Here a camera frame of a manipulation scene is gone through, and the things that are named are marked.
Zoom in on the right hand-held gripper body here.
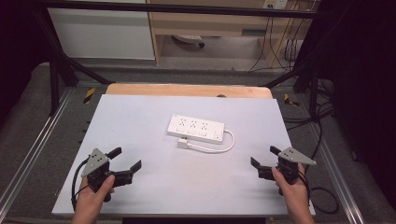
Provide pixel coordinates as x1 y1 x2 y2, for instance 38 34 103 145
258 147 318 185

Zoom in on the yellow black floor tape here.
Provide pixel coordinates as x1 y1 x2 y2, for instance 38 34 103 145
283 92 301 107
82 87 96 105

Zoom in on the black metal frame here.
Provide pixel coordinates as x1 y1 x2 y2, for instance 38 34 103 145
31 0 332 119

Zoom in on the bundle of black floor cables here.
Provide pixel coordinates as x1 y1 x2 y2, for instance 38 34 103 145
281 77 336 133

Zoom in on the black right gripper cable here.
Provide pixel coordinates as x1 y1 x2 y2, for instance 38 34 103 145
297 169 341 216

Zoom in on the light wooden desk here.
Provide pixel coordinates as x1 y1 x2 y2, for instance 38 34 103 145
146 0 316 67

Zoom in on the white wall socket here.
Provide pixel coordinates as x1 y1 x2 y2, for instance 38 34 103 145
262 0 289 10

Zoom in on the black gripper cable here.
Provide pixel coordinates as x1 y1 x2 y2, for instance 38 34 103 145
297 169 341 216
70 157 92 211

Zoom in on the black curtain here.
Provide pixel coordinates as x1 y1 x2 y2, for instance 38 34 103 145
300 0 396 213
0 0 50 125

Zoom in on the person's left hand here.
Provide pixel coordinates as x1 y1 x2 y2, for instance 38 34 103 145
74 175 117 217

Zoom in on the person's right hand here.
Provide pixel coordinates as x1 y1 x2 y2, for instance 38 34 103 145
271 163 310 215

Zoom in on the aluminium floor rail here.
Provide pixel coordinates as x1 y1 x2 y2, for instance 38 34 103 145
305 121 366 224
0 88 75 213

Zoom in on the wooden table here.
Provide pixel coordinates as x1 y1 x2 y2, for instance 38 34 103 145
105 82 275 100

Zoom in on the white power strip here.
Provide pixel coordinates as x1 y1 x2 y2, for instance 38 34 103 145
166 114 225 145

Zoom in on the white cabinet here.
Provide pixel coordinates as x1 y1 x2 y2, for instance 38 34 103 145
47 0 156 61

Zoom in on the white power strip cable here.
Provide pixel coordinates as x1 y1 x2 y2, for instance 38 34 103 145
186 128 236 155

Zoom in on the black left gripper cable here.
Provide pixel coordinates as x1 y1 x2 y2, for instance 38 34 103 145
70 157 92 211

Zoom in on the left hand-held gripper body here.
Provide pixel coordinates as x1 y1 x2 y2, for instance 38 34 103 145
81 147 134 192

